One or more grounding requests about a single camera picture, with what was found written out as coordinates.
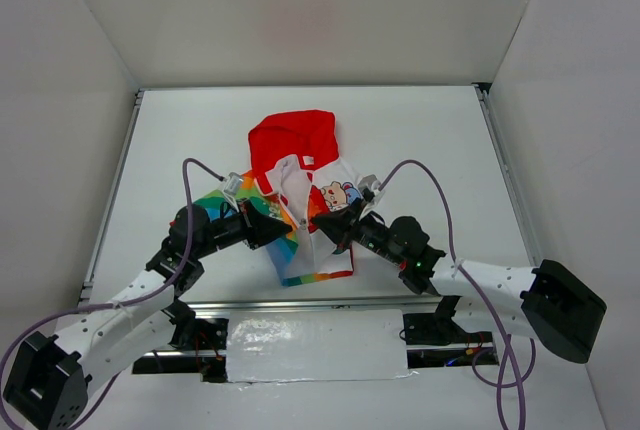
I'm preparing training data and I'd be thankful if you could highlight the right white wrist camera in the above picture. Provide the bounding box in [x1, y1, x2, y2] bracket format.
[358, 174, 385, 217]

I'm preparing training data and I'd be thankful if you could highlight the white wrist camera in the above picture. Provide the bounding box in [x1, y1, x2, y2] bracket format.
[358, 174, 385, 217]
[219, 172, 244, 210]

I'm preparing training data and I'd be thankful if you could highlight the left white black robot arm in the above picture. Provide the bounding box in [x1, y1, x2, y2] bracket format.
[3, 199, 292, 429]

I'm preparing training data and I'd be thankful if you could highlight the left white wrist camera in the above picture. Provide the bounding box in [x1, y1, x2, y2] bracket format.
[219, 172, 244, 210]

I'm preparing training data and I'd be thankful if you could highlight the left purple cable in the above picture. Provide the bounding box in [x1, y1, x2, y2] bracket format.
[0, 158, 229, 426]

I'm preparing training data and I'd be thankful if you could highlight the aluminium table frame rail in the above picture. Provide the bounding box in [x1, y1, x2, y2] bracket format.
[472, 82, 542, 268]

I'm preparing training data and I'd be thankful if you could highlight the purple cable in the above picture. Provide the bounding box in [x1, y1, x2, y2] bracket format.
[377, 159, 539, 430]
[0, 158, 229, 426]

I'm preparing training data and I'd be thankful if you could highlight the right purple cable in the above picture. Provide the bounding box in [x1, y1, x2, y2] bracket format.
[377, 159, 539, 430]

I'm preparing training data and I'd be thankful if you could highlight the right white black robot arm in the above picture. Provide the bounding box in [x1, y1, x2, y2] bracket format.
[311, 200, 607, 364]

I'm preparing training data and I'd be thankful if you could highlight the rainbow hooded kids jacket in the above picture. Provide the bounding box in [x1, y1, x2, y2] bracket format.
[196, 109, 363, 287]

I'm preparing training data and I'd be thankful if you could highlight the white foil-taped panel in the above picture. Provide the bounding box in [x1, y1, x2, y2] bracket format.
[226, 309, 411, 383]

